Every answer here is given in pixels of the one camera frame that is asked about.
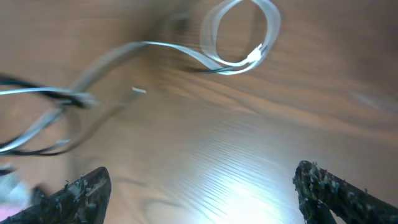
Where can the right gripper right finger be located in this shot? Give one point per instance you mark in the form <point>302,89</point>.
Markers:
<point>322,195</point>

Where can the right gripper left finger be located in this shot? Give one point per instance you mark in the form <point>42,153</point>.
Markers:
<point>82,201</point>

